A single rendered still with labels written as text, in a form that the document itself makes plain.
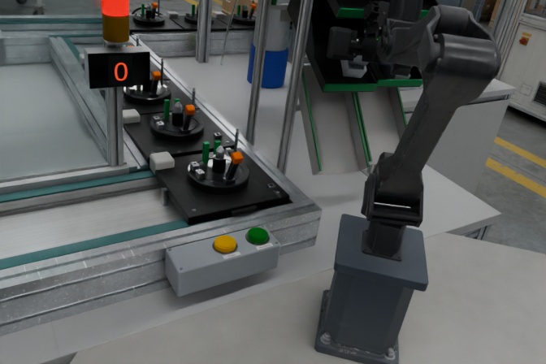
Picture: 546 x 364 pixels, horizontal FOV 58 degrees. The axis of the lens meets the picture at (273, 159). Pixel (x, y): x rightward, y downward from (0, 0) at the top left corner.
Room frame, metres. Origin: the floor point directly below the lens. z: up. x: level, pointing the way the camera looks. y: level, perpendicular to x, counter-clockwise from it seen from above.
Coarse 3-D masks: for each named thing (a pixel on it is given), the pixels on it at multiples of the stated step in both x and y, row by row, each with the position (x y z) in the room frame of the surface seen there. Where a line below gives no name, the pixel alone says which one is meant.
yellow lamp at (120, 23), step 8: (104, 16) 0.93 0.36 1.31; (112, 16) 0.93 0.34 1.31; (120, 16) 0.93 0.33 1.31; (128, 16) 0.95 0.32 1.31; (104, 24) 0.93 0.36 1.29; (112, 24) 0.93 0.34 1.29; (120, 24) 0.93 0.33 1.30; (128, 24) 0.95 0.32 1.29; (104, 32) 0.93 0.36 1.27; (112, 32) 0.93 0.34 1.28; (120, 32) 0.93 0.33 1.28; (128, 32) 0.95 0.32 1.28; (112, 40) 0.93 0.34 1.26; (120, 40) 0.93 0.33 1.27
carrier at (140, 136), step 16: (192, 96) 1.23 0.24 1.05; (128, 112) 1.19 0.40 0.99; (176, 112) 1.16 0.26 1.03; (128, 128) 1.14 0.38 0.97; (144, 128) 1.15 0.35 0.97; (160, 128) 1.12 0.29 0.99; (176, 128) 1.14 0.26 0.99; (192, 128) 1.15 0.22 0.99; (208, 128) 1.21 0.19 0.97; (144, 144) 1.07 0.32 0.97; (160, 144) 1.08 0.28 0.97; (176, 144) 1.09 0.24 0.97; (192, 144) 1.11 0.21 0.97; (224, 144) 1.13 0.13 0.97
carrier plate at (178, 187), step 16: (176, 160) 1.01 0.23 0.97; (192, 160) 1.02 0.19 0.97; (160, 176) 0.93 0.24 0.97; (176, 176) 0.94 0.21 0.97; (256, 176) 0.99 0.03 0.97; (176, 192) 0.88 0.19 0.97; (192, 192) 0.89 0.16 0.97; (240, 192) 0.91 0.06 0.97; (256, 192) 0.92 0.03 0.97; (272, 192) 0.93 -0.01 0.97; (192, 208) 0.83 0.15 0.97; (208, 208) 0.84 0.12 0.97; (224, 208) 0.84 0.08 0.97; (240, 208) 0.86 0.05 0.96; (192, 224) 0.80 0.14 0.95
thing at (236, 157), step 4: (228, 152) 0.91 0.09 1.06; (232, 152) 0.91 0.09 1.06; (236, 152) 0.90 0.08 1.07; (232, 156) 0.89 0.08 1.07; (236, 156) 0.89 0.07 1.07; (240, 156) 0.89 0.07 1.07; (232, 160) 0.89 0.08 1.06; (236, 160) 0.89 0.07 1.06; (240, 160) 0.89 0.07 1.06; (232, 164) 0.90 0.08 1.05; (236, 164) 0.90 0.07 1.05; (228, 168) 0.91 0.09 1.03; (232, 168) 0.90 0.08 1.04; (236, 168) 0.90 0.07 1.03; (228, 172) 0.91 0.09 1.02; (232, 172) 0.91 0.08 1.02; (228, 176) 0.91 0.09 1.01; (232, 176) 0.91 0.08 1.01
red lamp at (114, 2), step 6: (102, 0) 0.93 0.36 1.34; (108, 0) 0.93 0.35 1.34; (114, 0) 0.93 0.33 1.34; (120, 0) 0.93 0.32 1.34; (126, 0) 0.94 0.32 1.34; (102, 6) 0.93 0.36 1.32; (108, 6) 0.93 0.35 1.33; (114, 6) 0.93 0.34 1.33; (120, 6) 0.93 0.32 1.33; (126, 6) 0.94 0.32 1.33; (102, 12) 0.93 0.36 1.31; (108, 12) 0.93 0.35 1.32; (114, 12) 0.93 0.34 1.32; (120, 12) 0.93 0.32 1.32; (126, 12) 0.94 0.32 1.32
